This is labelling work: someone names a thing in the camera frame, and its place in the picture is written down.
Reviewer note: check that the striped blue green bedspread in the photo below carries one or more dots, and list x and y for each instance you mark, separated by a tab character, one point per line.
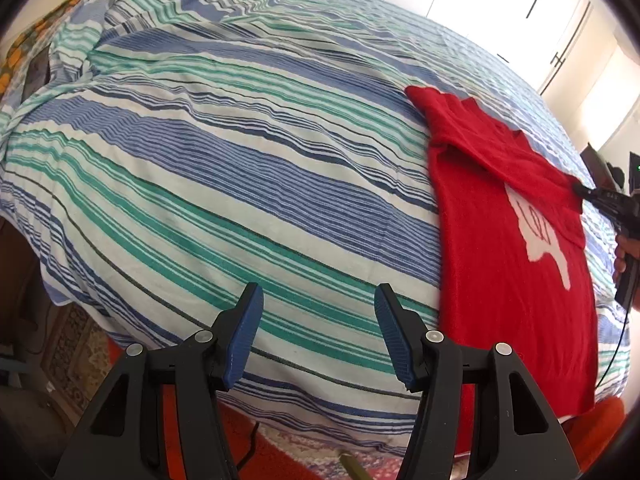
225	135

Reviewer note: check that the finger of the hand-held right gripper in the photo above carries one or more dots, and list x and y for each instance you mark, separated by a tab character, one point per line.
584	191

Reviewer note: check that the dark wooden nightstand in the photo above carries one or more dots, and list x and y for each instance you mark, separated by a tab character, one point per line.
597	165

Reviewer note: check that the red sweater with white rabbit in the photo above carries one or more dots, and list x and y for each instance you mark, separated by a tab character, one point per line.
500	285

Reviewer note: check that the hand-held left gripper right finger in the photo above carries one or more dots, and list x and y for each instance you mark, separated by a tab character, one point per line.
395	340

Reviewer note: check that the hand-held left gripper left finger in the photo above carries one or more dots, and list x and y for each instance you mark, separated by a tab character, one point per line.
245	340

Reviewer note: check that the person's right hand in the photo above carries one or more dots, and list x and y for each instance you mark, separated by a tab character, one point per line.
629	257

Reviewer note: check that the orange-red fleece cloth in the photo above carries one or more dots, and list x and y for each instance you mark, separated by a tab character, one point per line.
595	435

